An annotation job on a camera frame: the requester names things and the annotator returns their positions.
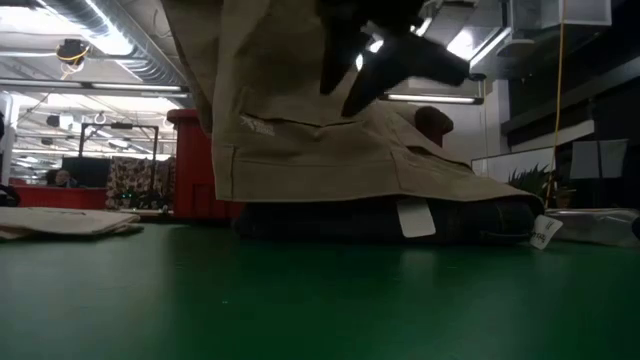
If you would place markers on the red storage bin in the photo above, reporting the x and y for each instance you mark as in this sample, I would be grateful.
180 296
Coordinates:
60 196

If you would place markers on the black ceiling camera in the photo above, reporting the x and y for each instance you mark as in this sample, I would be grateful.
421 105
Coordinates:
477 77

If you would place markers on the white crinkled packet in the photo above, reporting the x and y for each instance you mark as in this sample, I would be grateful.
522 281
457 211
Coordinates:
595 227

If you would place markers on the dark blue denim jeans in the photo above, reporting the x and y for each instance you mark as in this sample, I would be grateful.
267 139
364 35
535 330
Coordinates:
350 220

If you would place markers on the cream canvas tote bag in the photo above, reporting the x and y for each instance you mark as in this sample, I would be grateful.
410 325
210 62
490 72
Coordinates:
60 220

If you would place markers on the white jeans price tag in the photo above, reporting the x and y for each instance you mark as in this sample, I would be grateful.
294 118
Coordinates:
545 232

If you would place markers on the red plastic laundry basket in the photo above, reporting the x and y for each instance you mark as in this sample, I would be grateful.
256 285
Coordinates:
192 165

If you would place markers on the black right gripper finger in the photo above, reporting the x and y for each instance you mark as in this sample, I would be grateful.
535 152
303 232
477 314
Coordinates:
400 62
342 50

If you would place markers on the black metal stand frame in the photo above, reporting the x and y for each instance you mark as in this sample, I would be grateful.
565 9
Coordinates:
120 126

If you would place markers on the long ceiling light tube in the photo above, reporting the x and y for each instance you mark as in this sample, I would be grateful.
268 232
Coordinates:
135 86
435 98

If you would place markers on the black monitor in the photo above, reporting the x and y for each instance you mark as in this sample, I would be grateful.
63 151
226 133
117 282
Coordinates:
86 171

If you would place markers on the beige garment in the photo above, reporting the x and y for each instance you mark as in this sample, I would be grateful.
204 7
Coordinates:
300 150

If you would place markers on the white paper sheets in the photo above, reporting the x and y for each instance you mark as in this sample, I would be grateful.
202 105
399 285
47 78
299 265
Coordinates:
597 159

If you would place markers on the silver ceiling air duct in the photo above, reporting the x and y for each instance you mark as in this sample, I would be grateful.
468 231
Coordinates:
145 55

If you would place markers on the green table mat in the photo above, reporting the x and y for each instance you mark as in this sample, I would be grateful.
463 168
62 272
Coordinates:
320 300

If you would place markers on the potted artificial succulent plant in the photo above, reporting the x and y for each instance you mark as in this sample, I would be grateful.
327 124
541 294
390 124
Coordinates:
525 182

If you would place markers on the white trousers price tag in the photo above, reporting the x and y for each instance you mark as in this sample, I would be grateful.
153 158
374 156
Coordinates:
415 217

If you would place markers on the person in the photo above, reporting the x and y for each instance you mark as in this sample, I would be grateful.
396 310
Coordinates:
62 177

